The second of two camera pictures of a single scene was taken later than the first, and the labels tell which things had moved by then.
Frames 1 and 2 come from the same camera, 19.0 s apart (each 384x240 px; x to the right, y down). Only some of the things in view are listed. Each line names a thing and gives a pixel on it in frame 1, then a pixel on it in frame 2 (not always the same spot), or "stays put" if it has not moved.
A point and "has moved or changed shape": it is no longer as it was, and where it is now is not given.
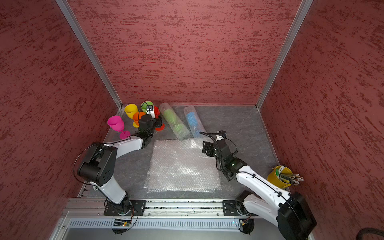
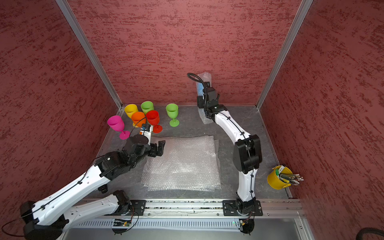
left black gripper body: (158, 123) -> (153, 153)
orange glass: (137, 116) stays put
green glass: (179, 129) has moved or changed shape
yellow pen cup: (272, 178) stays put
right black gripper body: (211, 152) -> (202, 103)
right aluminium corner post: (301, 13) stays put
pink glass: (116, 122) stays put
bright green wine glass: (144, 104) stays put
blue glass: (193, 121) -> (202, 78)
